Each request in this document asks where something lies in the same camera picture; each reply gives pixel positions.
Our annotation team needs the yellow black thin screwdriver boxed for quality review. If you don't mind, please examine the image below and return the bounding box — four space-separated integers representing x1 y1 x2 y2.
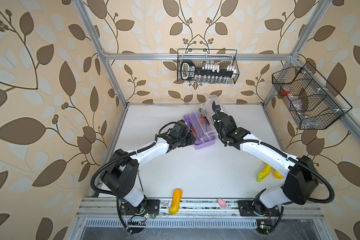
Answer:
138 171 144 192

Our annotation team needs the red black ratchet wrench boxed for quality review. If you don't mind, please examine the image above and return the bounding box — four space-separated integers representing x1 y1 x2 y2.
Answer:
199 109 210 126

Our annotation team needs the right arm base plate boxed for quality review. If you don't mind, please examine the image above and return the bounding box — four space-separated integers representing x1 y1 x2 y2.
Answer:
237 200 280 217

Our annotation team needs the yellow squash toy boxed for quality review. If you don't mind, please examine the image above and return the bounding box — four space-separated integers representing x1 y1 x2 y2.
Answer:
169 189 183 215

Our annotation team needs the black socket set holder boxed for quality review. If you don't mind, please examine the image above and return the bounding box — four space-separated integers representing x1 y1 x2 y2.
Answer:
178 60 239 81

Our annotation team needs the right black wire basket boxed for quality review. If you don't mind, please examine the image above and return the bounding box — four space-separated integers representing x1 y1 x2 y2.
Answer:
272 62 352 130

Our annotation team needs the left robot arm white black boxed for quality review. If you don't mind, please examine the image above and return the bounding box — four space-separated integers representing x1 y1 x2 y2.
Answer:
90 120 196 235

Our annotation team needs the back black wire basket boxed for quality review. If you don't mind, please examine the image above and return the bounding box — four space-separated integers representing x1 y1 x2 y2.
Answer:
177 48 240 85

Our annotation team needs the red capped clear bottle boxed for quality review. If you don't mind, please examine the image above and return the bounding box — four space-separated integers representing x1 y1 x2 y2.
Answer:
281 86 298 101

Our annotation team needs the orange handle screwdriver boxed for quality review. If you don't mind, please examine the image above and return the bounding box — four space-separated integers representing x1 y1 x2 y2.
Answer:
199 115 204 125

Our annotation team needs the yellow lemon toy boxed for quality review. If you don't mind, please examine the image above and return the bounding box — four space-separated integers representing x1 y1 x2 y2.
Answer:
273 169 284 179

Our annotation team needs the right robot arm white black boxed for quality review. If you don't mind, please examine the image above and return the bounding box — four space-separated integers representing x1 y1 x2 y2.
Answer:
212 102 335 217

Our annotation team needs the yellow banana toy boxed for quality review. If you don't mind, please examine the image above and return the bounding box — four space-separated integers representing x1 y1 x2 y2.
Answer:
257 164 272 182

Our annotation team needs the purple clear plastic tool box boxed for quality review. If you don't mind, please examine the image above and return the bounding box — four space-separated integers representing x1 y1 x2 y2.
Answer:
183 95 225 150

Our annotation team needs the pink pig toy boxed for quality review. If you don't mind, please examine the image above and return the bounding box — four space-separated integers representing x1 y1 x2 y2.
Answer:
217 198 227 208

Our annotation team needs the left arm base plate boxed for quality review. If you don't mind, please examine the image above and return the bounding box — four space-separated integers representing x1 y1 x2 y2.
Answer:
121 198 160 216

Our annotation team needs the black wire basket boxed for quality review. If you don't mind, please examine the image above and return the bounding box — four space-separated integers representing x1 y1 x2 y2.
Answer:
177 48 240 85
272 62 352 130

